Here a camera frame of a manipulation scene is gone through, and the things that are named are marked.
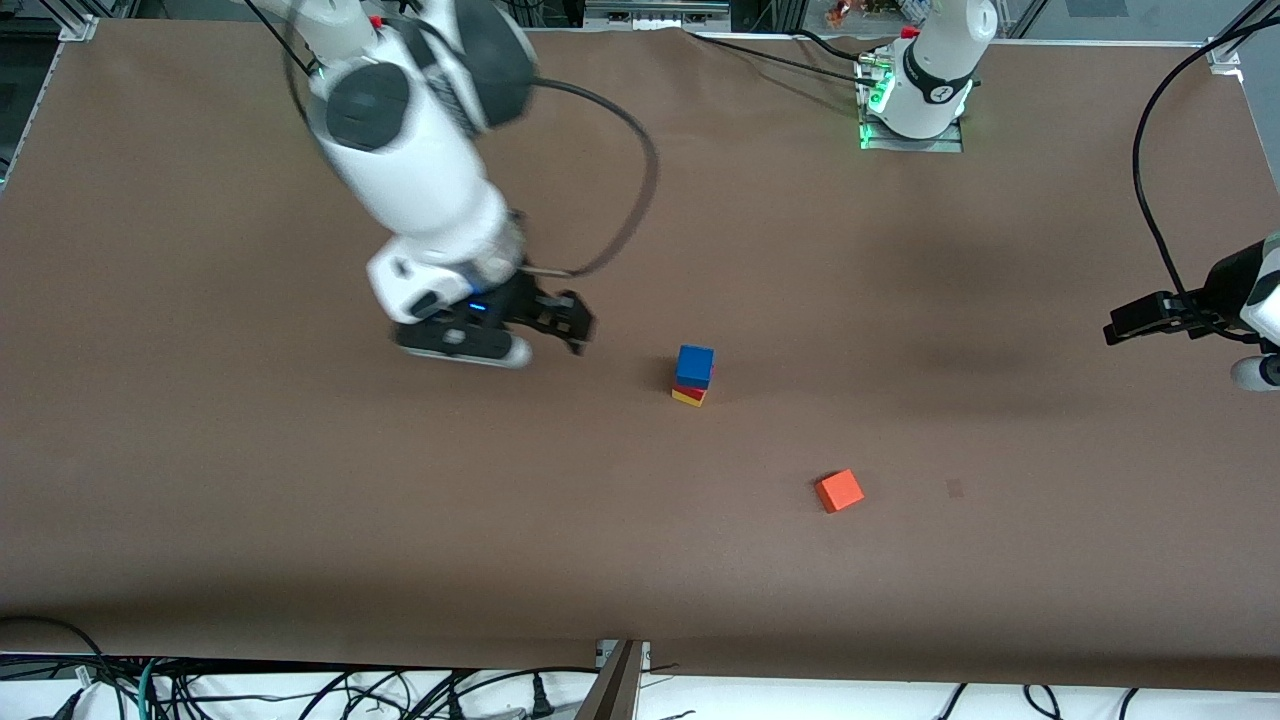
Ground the blue cube block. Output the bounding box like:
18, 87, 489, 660
675, 344, 716, 390

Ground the orange cube block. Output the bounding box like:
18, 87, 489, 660
814, 468, 866, 514

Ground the brown support beam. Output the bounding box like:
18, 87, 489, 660
573, 640, 644, 720

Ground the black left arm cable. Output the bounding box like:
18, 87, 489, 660
1132, 12, 1280, 346

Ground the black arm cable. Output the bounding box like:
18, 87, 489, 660
1132, 12, 1280, 346
518, 76, 661, 280

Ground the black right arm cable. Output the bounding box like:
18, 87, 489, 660
518, 76, 661, 280

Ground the aluminium frame corner profile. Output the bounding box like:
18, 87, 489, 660
1204, 0, 1280, 73

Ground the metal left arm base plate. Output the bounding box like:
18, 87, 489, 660
857, 52, 967, 154

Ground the grey aluminium frame rail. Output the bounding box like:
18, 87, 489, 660
584, 0, 733, 33

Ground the black base power cable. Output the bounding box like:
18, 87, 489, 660
685, 28, 886, 86

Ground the black looped floor cable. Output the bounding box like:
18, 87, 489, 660
0, 614, 113, 686

